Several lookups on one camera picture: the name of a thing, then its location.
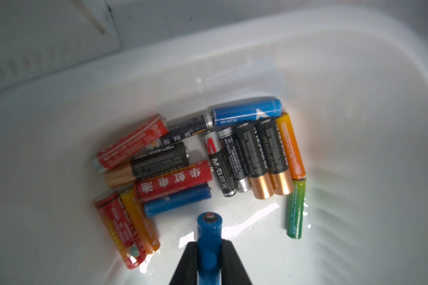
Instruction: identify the red Chinese label battery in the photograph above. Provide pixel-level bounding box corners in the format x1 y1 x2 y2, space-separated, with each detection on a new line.
132 160 213 203

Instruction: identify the blue Huatai battery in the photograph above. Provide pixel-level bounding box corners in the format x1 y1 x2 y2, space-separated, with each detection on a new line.
211 99 283 127

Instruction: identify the light blue battery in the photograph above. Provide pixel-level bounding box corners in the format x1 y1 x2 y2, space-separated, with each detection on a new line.
197 212 222 285

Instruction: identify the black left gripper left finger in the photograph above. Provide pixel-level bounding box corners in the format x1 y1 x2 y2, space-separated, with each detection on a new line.
169 242 198 285

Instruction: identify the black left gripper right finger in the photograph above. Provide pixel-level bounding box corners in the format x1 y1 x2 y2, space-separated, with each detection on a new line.
220 239 252 285

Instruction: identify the green battery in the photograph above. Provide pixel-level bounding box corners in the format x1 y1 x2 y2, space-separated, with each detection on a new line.
286 179 306 239

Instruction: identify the dark navy battery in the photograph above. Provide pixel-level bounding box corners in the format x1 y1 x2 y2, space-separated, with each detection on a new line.
147 113 214 150

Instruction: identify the black M&G battery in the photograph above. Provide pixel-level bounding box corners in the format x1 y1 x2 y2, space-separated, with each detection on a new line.
202 131 237 197

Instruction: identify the copper black Duracell battery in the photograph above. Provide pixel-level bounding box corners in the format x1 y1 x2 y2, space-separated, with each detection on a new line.
103 142 189 188
256 119 294 195
235 122 273 200

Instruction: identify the white plastic storage tray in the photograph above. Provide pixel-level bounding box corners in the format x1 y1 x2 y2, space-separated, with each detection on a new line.
0 7 428 285

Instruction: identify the beige file organizer rack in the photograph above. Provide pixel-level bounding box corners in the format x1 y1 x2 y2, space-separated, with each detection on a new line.
0 1 122 90

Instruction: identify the red yellow label battery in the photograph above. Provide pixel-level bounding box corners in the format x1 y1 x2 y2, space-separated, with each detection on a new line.
93 190 147 269

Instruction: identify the dark silver-tip battery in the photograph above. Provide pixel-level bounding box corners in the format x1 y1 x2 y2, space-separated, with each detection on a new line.
218 127 251 193

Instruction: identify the orange yellow battery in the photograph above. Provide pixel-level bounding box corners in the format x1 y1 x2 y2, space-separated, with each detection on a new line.
276 112 306 180

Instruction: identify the red silver-tip battery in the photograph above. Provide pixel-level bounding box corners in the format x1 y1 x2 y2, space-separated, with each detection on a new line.
92 115 169 172

